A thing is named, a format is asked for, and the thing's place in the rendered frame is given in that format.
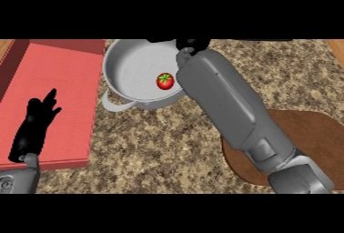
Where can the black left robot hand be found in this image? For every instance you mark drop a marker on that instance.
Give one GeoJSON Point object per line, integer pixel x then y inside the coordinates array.
{"type": "Point", "coordinates": [32, 130]}

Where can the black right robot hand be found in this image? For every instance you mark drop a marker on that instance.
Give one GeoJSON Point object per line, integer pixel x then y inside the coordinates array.
{"type": "Point", "coordinates": [191, 44]}

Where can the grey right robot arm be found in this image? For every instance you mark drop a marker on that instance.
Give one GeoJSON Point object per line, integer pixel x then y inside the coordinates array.
{"type": "Point", "coordinates": [237, 112]}

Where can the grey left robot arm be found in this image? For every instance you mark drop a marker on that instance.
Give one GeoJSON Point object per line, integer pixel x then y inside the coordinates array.
{"type": "Point", "coordinates": [20, 179]}

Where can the red tomato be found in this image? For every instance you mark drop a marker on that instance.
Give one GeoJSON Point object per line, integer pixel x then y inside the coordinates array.
{"type": "Point", "coordinates": [165, 81]}

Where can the grey metal pot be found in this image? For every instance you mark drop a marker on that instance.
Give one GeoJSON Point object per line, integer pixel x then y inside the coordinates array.
{"type": "Point", "coordinates": [140, 72]}

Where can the brown wooden cutting board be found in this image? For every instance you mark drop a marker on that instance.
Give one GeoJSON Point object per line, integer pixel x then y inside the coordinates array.
{"type": "Point", "coordinates": [309, 136]}

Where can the red rectangular block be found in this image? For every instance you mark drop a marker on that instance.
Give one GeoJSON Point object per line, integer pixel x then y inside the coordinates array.
{"type": "Point", "coordinates": [58, 100]}

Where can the pale wooden strip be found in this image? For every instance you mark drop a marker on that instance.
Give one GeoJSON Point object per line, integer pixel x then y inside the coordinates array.
{"type": "Point", "coordinates": [337, 50]}
{"type": "Point", "coordinates": [5, 47]}

